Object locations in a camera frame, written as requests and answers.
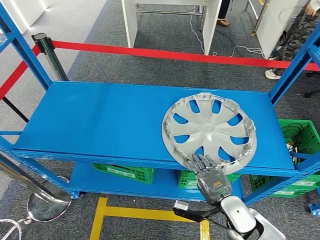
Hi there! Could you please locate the person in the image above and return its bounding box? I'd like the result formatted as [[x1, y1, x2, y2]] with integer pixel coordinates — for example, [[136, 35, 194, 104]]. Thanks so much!
[[264, 0, 320, 81], [216, 0, 231, 27]]

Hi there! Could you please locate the green crate holding cables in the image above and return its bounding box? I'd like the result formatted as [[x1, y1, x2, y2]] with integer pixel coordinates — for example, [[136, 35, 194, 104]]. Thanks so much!
[[248, 118, 320, 190]]

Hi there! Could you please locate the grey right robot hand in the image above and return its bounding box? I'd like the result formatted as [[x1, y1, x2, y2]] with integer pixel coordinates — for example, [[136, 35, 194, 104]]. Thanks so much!
[[186, 153, 233, 207]]

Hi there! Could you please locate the green plastic crate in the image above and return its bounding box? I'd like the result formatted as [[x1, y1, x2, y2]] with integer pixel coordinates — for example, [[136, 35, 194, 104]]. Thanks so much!
[[91, 163, 156, 186], [177, 169, 242, 190], [265, 186, 320, 199]]

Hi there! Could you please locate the black barrier strap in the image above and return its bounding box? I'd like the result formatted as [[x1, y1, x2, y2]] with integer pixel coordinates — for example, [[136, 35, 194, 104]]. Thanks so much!
[[1, 96, 29, 124]]

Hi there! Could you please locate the white cable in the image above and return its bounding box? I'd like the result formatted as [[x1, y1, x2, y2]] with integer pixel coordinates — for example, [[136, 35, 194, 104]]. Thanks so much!
[[229, 44, 267, 60], [189, 14, 217, 57]]

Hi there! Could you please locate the white desk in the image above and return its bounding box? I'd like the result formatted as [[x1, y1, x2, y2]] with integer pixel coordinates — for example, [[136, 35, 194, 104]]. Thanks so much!
[[245, 0, 309, 61], [121, 0, 223, 57]]

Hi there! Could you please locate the red barrier belt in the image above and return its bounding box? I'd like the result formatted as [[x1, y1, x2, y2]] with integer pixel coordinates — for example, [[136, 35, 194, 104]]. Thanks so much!
[[0, 44, 42, 101], [51, 40, 320, 72]]

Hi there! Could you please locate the black office chair base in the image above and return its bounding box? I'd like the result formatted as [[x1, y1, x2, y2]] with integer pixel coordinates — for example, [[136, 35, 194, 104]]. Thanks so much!
[[303, 71, 320, 99]]

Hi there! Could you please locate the grey plastic wheel hubcap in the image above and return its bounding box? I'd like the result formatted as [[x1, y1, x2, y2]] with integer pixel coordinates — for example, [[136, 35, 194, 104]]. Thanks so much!
[[161, 92, 258, 176]]

